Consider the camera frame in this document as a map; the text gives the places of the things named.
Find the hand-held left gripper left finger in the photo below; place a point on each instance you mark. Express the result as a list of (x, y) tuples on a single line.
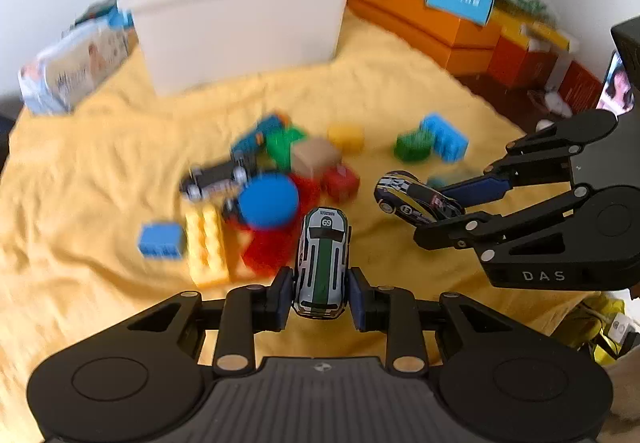
[(286, 298)]

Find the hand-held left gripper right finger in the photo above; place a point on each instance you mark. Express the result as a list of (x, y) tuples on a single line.
[(357, 298)]

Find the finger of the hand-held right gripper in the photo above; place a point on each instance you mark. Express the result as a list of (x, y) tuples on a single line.
[(480, 188), (450, 233)]

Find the white and green toy car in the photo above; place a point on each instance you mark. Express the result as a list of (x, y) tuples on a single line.
[(321, 263)]

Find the dark blue toy car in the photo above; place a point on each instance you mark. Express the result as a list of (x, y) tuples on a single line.
[(407, 198)]

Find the red toy cube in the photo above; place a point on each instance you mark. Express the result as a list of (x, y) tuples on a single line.
[(341, 182)]

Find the small blue toy block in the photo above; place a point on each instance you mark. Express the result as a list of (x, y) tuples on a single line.
[(161, 240)]

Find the white plastic storage bin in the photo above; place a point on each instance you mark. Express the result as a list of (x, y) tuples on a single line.
[(240, 28)]

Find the large red toy block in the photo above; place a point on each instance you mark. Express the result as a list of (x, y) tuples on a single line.
[(267, 250)]

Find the green toy block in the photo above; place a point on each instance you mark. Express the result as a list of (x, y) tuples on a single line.
[(284, 148), (414, 147)]

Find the white charger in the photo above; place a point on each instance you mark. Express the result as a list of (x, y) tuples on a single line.
[(620, 325)]

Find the long yellow toy brick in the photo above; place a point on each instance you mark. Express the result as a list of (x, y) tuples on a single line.
[(206, 243)]

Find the blue toy disc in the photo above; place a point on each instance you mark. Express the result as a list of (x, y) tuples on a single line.
[(269, 200)]

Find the small orange box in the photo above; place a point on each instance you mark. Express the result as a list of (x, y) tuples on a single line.
[(520, 60)]

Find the black toy car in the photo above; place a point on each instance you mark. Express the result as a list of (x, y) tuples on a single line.
[(212, 178)]

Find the yellow toy block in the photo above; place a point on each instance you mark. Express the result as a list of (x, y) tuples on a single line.
[(346, 137)]

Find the dark red box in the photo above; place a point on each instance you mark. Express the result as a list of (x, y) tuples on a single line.
[(580, 85)]

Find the brown toy cube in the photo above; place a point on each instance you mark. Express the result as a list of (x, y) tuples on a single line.
[(315, 157)]

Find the phone with lit screen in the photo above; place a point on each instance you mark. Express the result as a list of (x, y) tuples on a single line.
[(616, 83)]

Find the long orange box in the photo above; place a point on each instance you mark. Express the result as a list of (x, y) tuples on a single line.
[(425, 23)]

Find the yellow cloth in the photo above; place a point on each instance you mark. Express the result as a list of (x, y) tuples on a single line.
[(100, 173)]

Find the wet wipes pack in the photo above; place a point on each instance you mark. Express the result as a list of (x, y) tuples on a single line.
[(70, 68)]

